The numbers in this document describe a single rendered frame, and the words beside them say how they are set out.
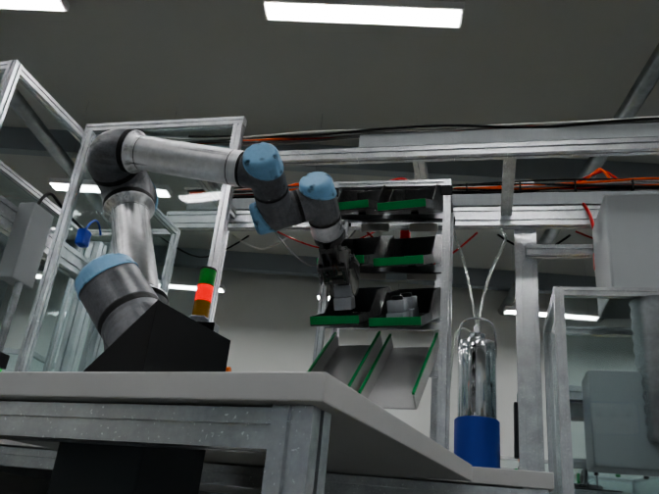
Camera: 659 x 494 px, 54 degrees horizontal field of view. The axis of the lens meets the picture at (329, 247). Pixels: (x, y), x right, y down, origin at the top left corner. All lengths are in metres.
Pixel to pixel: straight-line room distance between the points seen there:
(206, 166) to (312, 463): 0.84
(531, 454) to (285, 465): 2.07
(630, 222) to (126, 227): 1.75
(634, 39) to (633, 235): 5.22
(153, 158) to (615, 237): 1.66
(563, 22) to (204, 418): 6.76
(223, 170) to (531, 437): 1.75
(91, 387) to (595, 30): 6.94
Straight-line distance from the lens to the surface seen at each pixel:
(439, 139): 2.53
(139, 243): 1.44
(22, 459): 1.67
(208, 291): 1.96
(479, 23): 7.14
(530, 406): 2.70
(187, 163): 1.38
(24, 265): 2.57
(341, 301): 1.60
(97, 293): 1.18
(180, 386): 0.71
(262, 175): 1.30
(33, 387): 0.84
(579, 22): 7.27
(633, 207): 2.56
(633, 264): 2.46
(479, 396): 2.36
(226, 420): 0.69
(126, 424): 0.77
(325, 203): 1.40
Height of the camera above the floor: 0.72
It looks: 24 degrees up
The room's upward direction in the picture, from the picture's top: 6 degrees clockwise
